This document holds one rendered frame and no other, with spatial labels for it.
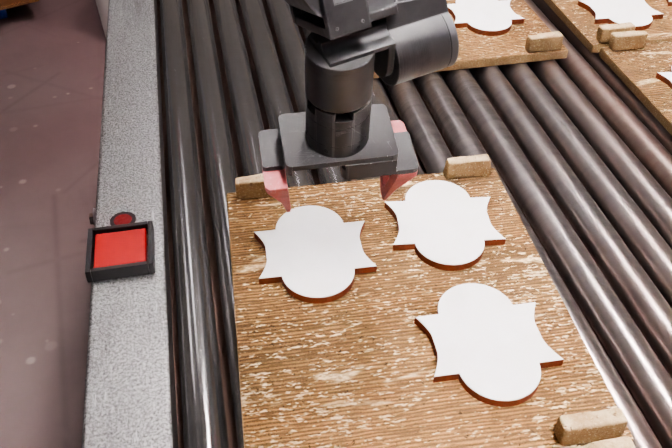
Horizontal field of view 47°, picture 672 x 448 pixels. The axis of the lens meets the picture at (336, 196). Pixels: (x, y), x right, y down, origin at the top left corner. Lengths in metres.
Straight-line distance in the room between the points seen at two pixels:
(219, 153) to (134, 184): 0.12
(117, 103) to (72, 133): 1.65
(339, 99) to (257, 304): 0.29
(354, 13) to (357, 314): 0.35
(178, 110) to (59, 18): 2.53
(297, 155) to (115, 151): 0.48
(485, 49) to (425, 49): 0.66
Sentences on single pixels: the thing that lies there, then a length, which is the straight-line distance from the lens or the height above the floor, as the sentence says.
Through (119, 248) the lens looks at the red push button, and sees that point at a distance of 0.93.
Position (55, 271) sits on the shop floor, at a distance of 2.32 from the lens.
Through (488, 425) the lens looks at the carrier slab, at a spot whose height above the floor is 0.94.
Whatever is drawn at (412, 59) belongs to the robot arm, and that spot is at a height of 1.24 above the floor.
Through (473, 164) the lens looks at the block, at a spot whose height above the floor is 0.96.
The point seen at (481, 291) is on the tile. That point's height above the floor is 0.95.
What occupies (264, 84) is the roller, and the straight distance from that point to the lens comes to 1.23.
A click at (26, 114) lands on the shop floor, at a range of 3.02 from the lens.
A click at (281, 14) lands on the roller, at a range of 1.42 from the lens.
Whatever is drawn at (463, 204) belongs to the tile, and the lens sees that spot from 0.94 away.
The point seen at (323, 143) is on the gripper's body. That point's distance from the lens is 0.67.
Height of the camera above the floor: 1.55
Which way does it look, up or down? 40 degrees down
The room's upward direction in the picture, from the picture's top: straight up
